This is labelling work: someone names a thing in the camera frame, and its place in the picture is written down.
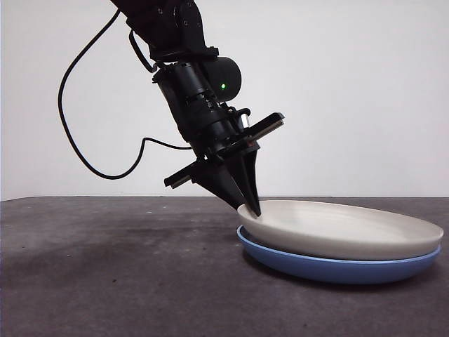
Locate white round plate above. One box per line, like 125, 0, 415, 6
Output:
236, 199, 445, 261

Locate blue round plate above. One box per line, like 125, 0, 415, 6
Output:
236, 225, 442, 285

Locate short black cable loop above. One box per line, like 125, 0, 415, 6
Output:
128, 29, 158, 73

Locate long black arm cable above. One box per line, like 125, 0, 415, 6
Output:
58, 8, 193, 180

